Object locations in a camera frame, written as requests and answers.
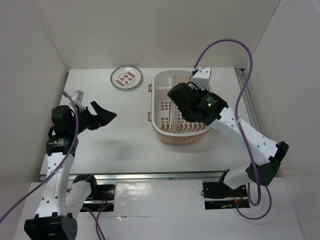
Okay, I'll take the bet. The aluminium front rail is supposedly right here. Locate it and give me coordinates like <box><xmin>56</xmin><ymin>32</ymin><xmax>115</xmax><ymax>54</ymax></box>
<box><xmin>38</xmin><ymin>168</ymin><xmax>261</xmax><ymax>183</ymax></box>

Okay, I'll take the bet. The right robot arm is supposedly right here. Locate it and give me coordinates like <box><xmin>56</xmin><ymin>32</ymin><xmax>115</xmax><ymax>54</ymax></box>
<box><xmin>167</xmin><ymin>83</ymin><xmax>289</xmax><ymax>196</ymax></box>

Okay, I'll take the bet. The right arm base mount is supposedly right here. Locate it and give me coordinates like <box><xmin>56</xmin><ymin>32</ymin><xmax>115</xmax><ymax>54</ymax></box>
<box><xmin>200</xmin><ymin>182</ymin><xmax>250</xmax><ymax>210</ymax></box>

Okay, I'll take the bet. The aluminium side rail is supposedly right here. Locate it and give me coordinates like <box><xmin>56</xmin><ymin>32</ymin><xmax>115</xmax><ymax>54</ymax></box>
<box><xmin>234</xmin><ymin>68</ymin><xmax>261</xmax><ymax>132</ymax></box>

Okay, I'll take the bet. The red character plate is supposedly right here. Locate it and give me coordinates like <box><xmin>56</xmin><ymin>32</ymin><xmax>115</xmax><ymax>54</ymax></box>
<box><xmin>110</xmin><ymin>65</ymin><xmax>143</xmax><ymax>90</ymax></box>

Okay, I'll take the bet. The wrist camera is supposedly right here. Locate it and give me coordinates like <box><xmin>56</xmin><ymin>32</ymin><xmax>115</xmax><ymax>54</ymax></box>
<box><xmin>190</xmin><ymin>67</ymin><xmax>212</xmax><ymax>91</ymax></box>
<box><xmin>71</xmin><ymin>90</ymin><xmax>85</xmax><ymax>112</ymax></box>

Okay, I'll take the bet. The orange sunburst plate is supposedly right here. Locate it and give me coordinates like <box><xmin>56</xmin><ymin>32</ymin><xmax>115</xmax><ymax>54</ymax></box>
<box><xmin>169</xmin><ymin>100</ymin><xmax>177</xmax><ymax>134</ymax></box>

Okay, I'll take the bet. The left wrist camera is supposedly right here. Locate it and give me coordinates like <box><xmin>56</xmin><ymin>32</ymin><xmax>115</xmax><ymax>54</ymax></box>
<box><xmin>71</xmin><ymin>90</ymin><xmax>85</xmax><ymax>112</ymax></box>

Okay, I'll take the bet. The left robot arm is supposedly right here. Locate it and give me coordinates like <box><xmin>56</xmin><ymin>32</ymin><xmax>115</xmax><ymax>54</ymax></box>
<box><xmin>24</xmin><ymin>101</ymin><xmax>117</xmax><ymax>240</ymax></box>

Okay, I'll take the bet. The white pink dish rack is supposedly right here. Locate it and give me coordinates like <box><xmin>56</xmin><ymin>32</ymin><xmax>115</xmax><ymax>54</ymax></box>
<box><xmin>148</xmin><ymin>70</ymin><xmax>211</xmax><ymax>145</ymax></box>

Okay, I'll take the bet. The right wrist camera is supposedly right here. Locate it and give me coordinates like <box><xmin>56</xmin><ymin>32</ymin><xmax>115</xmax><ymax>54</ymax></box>
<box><xmin>190</xmin><ymin>67</ymin><xmax>212</xmax><ymax>91</ymax></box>

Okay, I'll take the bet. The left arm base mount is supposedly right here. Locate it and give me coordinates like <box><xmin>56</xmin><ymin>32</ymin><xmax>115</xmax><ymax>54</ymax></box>
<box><xmin>83</xmin><ymin>183</ymin><xmax>116</xmax><ymax>212</ymax></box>

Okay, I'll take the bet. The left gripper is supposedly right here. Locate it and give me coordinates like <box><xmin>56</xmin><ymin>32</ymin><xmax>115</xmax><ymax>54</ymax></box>
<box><xmin>69</xmin><ymin>100</ymin><xmax>116</xmax><ymax>135</ymax></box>

